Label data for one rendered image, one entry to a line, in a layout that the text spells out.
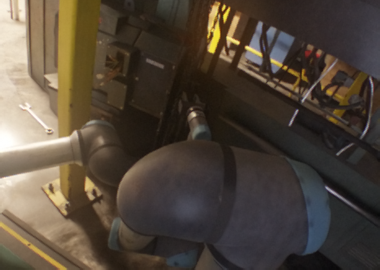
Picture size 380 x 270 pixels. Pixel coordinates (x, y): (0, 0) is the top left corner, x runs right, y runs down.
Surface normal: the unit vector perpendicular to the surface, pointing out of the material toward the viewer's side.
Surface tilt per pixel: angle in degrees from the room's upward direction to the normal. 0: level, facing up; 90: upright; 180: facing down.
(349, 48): 90
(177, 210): 69
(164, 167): 44
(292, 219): 55
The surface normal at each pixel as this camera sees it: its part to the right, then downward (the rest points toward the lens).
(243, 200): 0.23, -0.13
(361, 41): -0.58, 0.30
